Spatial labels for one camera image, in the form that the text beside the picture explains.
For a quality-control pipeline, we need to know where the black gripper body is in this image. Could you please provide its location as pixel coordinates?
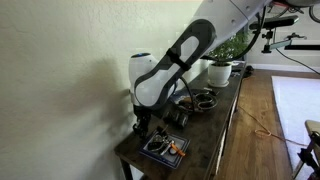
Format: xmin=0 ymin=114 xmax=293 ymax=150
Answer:
xmin=134 ymin=106 xmax=151 ymax=134

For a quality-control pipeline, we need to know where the bunch of keys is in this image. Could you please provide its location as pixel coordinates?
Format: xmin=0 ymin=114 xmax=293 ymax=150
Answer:
xmin=147 ymin=126 xmax=185 ymax=157

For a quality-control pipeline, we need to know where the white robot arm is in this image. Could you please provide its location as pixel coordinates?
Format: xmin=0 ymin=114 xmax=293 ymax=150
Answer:
xmin=129 ymin=0 xmax=320 ymax=138

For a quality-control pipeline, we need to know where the blue square tray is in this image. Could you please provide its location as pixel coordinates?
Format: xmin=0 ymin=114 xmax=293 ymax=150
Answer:
xmin=139 ymin=131 xmax=190 ymax=169

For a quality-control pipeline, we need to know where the blue round ceramic tray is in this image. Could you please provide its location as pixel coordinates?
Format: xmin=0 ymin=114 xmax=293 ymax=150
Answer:
xmin=170 ymin=89 xmax=218 ymax=113

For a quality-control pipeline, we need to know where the black bike light upper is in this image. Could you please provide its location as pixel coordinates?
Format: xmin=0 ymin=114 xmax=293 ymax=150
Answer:
xmin=163 ymin=111 xmax=178 ymax=124

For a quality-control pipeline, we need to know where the black bike light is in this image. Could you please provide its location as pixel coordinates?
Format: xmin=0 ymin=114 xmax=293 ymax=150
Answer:
xmin=174 ymin=112 xmax=189 ymax=128
xmin=163 ymin=111 xmax=178 ymax=124

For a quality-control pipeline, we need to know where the black bike light lower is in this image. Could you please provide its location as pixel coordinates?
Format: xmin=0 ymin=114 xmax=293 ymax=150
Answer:
xmin=174 ymin=112 xmax=189 ymax=128

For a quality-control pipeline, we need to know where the dark wooden console table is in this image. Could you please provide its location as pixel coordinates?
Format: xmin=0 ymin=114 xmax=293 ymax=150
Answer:
xmin=114 ymin=64 xmax=245 ymax=180

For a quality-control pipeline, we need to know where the potted green plant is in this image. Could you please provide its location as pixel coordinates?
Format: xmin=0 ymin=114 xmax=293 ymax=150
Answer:
xmin=208 ymin=32 xmax=248 ymax=87

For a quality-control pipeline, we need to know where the white rug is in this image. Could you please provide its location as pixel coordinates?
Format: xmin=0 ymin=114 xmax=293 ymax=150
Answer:
xmin=272 ymin=76 xmax=320 ymax=167

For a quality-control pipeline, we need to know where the folding chair corner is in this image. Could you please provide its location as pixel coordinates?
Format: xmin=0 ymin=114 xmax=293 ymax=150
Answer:
xmin=292 ymin=120 xmax=320 ymax=180

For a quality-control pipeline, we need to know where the hanging bicycle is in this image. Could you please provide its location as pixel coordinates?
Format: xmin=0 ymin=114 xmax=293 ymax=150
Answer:
xmin=268 ymin=0 xmax=320 ymax=23

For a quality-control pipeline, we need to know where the orange cable on floor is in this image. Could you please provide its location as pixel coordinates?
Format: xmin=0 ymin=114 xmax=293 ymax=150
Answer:
xmin=238 ymin=105 xmax=308 ymax=148

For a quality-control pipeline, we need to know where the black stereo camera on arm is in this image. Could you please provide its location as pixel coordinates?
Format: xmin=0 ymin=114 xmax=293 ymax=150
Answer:
xmin=262 ymin=15 xmax=299 ymax=29

